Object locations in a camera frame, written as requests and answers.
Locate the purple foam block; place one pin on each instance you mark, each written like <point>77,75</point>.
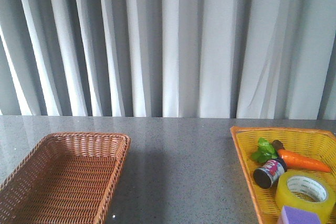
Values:
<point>291,215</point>

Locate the green toy leafy vegetable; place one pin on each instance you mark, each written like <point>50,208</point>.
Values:
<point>265,151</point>

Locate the small dark labelled can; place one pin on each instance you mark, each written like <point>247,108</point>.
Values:
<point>267,175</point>

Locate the brown wicker basket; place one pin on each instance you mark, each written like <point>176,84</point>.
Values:
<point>68,177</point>

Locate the yellow orange plastic basket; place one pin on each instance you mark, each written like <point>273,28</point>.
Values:
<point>314,143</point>

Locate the white pleated curtain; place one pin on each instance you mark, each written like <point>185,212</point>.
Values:
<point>242,59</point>

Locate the orange toy carrot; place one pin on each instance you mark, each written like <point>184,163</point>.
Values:
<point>295,160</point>

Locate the brown toy mushroom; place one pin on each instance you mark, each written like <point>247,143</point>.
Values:
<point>278,145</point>

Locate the yellow packing tape roll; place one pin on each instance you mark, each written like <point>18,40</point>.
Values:
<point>307,192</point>

